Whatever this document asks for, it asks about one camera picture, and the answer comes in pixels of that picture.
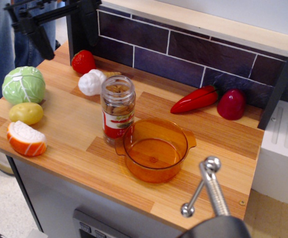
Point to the green toy cabbage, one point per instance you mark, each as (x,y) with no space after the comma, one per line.
(24,84)

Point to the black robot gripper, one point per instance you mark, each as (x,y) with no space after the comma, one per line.
(32,27)

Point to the yellow toy potato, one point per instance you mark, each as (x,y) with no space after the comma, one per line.
(28,113)

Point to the grey control panel with buttons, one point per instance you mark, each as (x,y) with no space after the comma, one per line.
(89,227)

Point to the white toy ice cream cone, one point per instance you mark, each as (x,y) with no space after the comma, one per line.
(90,84)

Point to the white ribbed sink drainer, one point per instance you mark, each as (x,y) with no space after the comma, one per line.
(271,175)

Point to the dark red toy half pepper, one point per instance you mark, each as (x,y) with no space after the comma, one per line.
(232,104)

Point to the dark grey vertical post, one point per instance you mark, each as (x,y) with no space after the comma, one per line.
(274,98)

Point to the clear almond jar red label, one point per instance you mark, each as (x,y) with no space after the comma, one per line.
(118,100)

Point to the red toy chili pepper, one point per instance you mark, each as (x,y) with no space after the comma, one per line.
(199,98)

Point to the orange transparent plastic pot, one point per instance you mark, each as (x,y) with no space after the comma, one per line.
(154,149)

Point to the person in blue jeans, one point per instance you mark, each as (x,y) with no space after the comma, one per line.
(14,51)

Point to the orange salmon sushi toy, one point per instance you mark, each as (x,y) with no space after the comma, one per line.
(25,140)

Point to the red toy strawberry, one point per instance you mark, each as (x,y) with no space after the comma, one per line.
(83,62)

